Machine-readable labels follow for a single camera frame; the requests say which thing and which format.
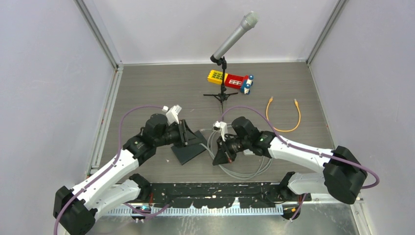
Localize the black network switch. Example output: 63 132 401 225
171 130 207 165

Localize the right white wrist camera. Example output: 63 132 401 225
212 121 228 141

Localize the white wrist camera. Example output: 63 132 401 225
212 121 228 141
163 104 182 125

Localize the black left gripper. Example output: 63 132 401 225
155 120 202 149

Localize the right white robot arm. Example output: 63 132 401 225
212 117 368 205

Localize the yellow ethernet patch cable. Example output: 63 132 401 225
265 96 302 133

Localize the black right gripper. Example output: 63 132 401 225
213 134 251 165

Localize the white network switch box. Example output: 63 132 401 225
243 149 255 156

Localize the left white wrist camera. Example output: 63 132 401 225
163 104 182 125

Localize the grey ethernet cable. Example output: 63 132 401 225
199 128 273 181

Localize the grey handheld microphone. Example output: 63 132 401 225
210 11 259 65

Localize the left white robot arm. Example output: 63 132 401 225
53 114 202 235

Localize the colourful toy block vehicle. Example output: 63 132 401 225
207 70 254 94

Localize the slotted cable duct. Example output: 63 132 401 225
105 205 283 216

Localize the black microphone tripod stand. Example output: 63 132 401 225
203 55 238 113

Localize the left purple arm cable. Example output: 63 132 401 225
53 104 170 235

